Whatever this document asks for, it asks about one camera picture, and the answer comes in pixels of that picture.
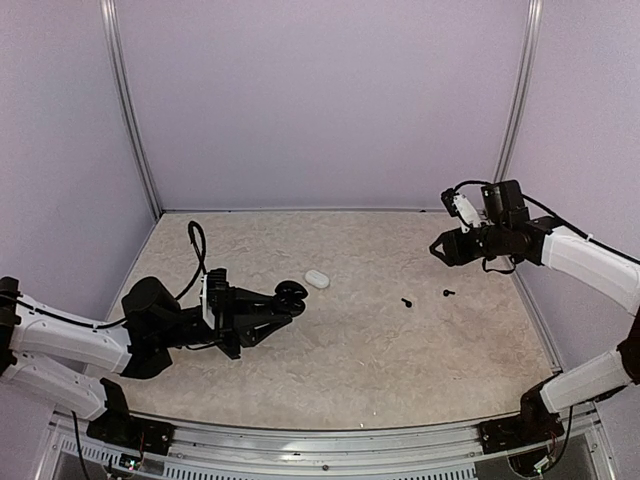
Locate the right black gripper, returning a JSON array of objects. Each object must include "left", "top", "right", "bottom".
[{"left": 429, "top": 222, "right": 509, "bottom": 267}]

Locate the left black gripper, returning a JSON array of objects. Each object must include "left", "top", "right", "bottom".
[{"left": 157, "top": 283, "right": 291, "bottom": 359}]

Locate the black round disc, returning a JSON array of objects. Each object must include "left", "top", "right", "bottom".
[{"left": 273, "top": 280, "right": 308, "bottom": 317}]

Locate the white earbud charging case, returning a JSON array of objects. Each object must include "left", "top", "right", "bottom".
[{"left": 304, "top": 269, "right": 330, "bottom": 289}]

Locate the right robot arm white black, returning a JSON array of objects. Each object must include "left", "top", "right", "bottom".
[{"left": 429, "top": 180, "right": 639, "bottom": 444}]

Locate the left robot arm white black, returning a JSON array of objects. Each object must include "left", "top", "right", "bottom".
[{"left": 1, "top": 269, "right": 308, "bottom": 445}]

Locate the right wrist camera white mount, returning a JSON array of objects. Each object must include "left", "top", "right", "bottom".
[{"left": 441, "top": 188, "right": 485, "bottom": 233}]

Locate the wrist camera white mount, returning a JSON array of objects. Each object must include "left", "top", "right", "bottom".
[
  {"left": 441, "top": 188, "right": 485, "bottom": 233},
  {"left": 200, "top": 268, "right": 229, "bottom": 330}
]

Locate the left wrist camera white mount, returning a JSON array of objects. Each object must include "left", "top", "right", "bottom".
[{"left": 200, "top": 268, "right": 229, "bottom": 330}]

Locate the front aluminium rail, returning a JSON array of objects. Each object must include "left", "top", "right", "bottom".
[{"left": 32, "top": 406, "right": 619, "bottom": 479}]

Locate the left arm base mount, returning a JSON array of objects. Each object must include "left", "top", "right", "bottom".
[{"left": 86, "top": 411, "right": 175, "bottom": 456}]

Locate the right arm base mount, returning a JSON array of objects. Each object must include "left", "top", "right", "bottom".
[{"left": 478, "top": 415, "right": 565, "bottom": 455}]

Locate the right aluminium frame post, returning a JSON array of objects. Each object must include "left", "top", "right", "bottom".
[{"left": 493, "top": 0, "right": 544, "bottom": 182}]

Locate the aluminium frame post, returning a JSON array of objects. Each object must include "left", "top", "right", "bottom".
[
  {"left": 99, "top": 0, "right": 164, "bottom": 222},
  {"left": 493, "top": 0, "right": 544, "bottom": 182}
]

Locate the left aluminium frame post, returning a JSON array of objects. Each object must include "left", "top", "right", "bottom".
[{"left": 99, "top": 0, "right": 164, "bottom": 222}]

